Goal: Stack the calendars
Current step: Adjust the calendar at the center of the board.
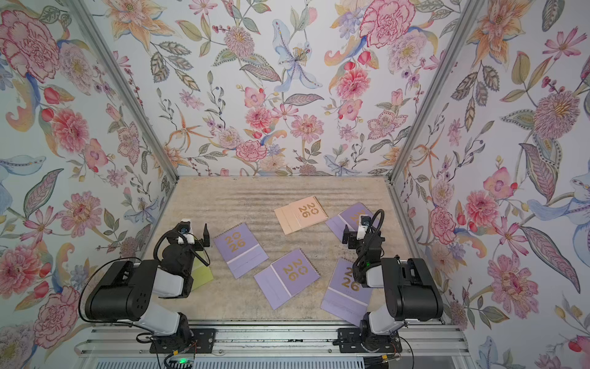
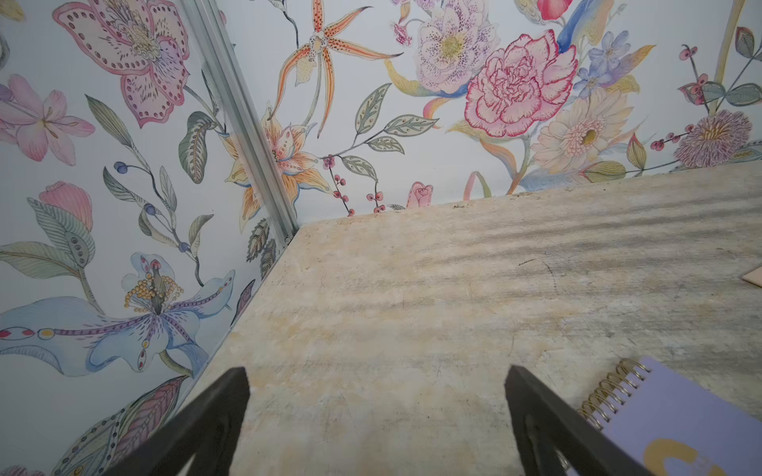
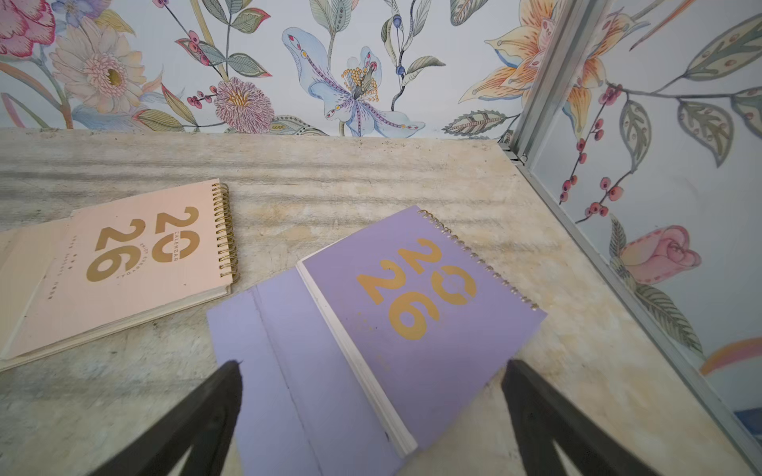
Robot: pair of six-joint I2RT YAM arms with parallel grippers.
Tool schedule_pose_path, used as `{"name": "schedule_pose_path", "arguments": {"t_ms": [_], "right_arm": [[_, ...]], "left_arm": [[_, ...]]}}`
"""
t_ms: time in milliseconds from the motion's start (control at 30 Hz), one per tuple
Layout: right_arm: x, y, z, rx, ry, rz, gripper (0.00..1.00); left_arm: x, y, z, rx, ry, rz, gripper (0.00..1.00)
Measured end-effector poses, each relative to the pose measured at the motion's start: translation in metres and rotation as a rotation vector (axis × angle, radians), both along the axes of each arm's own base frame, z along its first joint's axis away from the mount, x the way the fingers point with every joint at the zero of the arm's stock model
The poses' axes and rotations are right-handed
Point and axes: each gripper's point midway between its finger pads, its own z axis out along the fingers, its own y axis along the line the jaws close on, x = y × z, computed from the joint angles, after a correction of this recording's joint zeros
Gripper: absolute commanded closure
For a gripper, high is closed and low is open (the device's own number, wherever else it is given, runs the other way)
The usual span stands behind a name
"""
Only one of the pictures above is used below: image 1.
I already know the right aluminium corner post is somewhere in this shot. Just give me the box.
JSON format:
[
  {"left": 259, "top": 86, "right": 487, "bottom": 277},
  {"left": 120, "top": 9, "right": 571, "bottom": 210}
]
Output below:
[{"left": 389, "top": 0, "right": 485, "bottom": 183}]

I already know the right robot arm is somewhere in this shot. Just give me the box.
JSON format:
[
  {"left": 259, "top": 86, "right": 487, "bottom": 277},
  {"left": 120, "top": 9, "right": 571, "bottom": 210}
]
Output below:
[{"left": 328, "top": 228, "right": 443, "bottom": 354}]

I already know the aluminium corner post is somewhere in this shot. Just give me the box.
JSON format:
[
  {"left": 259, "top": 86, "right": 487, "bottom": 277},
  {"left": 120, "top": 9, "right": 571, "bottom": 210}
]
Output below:
[
  {"left": 389, "top": 0, "right": 485, "bottom": 183},
  {"left": 65, "top": 0, "right": 180, "bottom": 186}
]

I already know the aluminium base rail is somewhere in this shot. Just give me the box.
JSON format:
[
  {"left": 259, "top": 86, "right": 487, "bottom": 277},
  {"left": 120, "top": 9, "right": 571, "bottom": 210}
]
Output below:
[{"left": 75, "top": 321, "right": 475, "bottom": 368}]

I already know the left aluminium corner post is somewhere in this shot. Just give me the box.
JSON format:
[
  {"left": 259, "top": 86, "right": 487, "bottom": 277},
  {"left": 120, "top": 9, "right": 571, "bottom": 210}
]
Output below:
[{"left": 65, "top": 0, "right": 180, "bottom": 186}]

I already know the purple calendar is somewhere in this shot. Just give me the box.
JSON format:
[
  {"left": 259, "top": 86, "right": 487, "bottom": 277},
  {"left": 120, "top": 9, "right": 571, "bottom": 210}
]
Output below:
[
  {"left": 326, "top": 202, "right": 373, "bottom": 241},
  {"left": 321, "top": 258, "right": 372, "bottom": 327},
  {"left": 254, "top": 248, "right": 321, "bottom": 310},
  {"left": 213, "top": 223, "right": 268, "bottom": 279}
]

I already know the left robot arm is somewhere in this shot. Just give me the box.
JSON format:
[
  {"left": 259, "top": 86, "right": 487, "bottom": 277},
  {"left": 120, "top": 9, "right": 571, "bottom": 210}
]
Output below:
[{"left": 78, "top": 220, "right": 216, "bottom": 355}]

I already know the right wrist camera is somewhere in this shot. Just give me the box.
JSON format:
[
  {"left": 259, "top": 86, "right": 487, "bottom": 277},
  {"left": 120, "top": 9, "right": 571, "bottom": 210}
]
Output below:
[{"left": 356, "top": 215, "right": 372, "bottom": 240}]

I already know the peach pink calendar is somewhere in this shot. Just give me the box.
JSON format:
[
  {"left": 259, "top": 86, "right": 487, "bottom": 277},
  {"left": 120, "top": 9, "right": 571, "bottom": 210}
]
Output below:
[{"left": 274, "top": 196, "right": 329, "bottom": 235}]

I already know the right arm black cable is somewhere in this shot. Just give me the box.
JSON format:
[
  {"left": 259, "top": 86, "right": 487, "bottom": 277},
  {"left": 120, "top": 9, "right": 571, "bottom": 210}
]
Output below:
[{"left": 366, "top": 208, "right": 386, "bottom": 259}]

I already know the lime green calendar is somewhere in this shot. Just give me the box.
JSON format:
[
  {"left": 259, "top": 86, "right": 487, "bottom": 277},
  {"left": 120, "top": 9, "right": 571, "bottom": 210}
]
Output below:
[{"left": 191, "top": 259, "right": 214, "bottom": 291}]

